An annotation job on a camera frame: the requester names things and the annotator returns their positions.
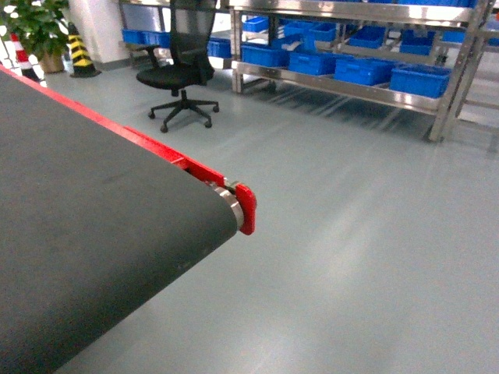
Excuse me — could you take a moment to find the red conveyor side rail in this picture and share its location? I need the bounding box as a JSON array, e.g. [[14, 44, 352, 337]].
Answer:
[[1, 67, 257, 235]]

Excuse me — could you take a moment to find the red white traffic cone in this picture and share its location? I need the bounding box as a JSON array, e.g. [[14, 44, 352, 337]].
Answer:
[[9, 33, 47, 87]]

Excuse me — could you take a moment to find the blue plastic bin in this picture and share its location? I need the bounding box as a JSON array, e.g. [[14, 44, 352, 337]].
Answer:
[[334, 58, 395, 86], [389, 65, 452, 98], [288, 52, 338, 76], [242, 44, 289, 67]]

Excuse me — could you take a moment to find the black office chair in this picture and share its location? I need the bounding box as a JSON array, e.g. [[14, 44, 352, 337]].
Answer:
[[136, 1, 220, 133]]

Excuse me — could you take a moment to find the green potted plant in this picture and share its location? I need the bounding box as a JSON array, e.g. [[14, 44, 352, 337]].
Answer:
[[1, 0, 69, 73]]

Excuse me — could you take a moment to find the steel shelf rack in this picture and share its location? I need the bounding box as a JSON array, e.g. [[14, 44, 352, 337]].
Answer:
[[225, 0, 498, 142]]

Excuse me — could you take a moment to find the yellow black traffic cone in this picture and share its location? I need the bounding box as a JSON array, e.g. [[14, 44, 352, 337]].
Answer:
[[68, 22, 101, 78]]

